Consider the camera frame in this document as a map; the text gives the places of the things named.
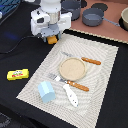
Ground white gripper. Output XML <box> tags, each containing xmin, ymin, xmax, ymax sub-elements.
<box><xmin>31</xmin><ymin>8</ymin><xmax>72</xmax><ymax>42</ymax></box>

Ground yellow butter box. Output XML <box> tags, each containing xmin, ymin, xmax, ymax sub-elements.
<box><xmin>7</xmin><ymin>69</ymin><xmax>29</xmax><ymax>80</ymax></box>

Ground light blue milk carton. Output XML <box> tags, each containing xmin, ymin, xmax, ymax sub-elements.
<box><xmin>38</xmin><ymin>81</ymin><xmax>55</xmax><ymax>103</ymax></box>

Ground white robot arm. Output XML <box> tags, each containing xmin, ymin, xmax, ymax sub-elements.
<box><xmin>31</xmin><ymin>0</ymin><xmax>72</xmax><ymax>44</ymax></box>

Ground tall grey pot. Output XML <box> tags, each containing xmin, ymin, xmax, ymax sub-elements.
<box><xmin>61</xmin><ymin>0</ymin><xmax>81</xmax><ymax>21</ymax></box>

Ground round wooden plate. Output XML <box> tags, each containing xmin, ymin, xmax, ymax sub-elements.
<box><xmin>59</xmin><ymin>57</ymin><xmax>87</xmax><ymax>81</ymax></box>

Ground beige woven placemat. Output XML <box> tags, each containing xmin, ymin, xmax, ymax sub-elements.
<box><xmin>17</xmin><ymin>34</ymin><xmax>118</xmax><ymax>128</ymax></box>

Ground blue striped cloth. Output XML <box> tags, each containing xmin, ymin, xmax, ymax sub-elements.
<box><xmin>0</xmin><ymin>0</ymin><xmax>24</xmax><ymax>16</ymax></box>

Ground beige bowl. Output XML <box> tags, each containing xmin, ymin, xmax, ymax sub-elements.
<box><xmin>121</xmin><ymin>7</ymin><xmax>128</xmax><ymax>30</ymax></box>

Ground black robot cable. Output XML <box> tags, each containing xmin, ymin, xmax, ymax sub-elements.
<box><xmin>0</xmin><ymin>34</ymin><xmax>40</xmax><ymax>55</ymax></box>

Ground fork with wooden handle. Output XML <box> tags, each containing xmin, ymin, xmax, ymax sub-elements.
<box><xmin>48</xmin><ymin>73</ymin><xmax>89</xmax><ymax>92</ymax></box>

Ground grey saucepan with handle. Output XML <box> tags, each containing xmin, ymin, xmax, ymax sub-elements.
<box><xmin>82</xmin><ymin>8</ymin><xmax>119</xmax><ymax>27</ymax></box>

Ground knife with wooden handle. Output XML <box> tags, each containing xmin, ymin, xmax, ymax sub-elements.
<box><xmin>61</xmin><ymin>51</ymin><xmax>101</xmax><ymax>65</ymax></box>

